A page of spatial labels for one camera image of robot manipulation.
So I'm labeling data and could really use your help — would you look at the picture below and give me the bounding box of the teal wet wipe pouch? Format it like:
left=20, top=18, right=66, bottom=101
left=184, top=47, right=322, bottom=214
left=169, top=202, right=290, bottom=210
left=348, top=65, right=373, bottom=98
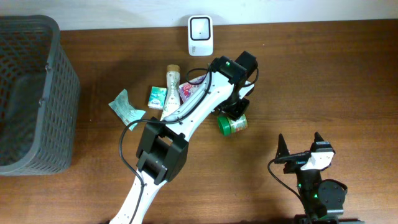
left=108, top=89, right=146, bottom=126

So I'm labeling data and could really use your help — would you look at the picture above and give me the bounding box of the white green tube brown cap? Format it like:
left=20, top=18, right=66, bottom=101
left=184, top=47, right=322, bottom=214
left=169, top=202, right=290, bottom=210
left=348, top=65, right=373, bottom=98
left=161, top=64, right=180, bottom=120

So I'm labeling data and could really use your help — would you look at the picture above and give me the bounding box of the grey plastic mesh basket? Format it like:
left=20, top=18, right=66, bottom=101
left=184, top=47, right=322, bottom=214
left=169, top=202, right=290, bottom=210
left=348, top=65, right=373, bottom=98
left=1, top=15, right=80, bottom=176

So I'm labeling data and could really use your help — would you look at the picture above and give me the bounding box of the small teal tissue pack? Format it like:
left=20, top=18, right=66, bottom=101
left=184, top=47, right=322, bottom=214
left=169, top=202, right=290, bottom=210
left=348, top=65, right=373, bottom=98
left=148, top=86, right=167, bottom=110

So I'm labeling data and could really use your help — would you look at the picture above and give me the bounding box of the green orange snack packet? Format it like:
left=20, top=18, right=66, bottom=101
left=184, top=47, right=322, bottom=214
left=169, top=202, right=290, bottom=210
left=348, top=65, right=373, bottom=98
left=217, top=114, right=248, bottom=136

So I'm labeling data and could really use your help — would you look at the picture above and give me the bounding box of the purple white tissue pack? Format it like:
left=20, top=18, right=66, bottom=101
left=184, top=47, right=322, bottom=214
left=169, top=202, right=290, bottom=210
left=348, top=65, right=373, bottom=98
left=178, top=75, right=206, bottom=102

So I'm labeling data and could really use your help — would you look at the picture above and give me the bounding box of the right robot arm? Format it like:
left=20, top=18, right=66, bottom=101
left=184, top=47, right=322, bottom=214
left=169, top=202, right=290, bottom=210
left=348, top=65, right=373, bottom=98
left=267, top=132, right=363, bottom=224

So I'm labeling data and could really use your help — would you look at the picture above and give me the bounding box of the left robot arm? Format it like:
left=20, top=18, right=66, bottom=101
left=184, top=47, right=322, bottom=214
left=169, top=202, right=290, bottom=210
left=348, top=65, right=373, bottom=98
left=110, top=51, right=259, bottom=223

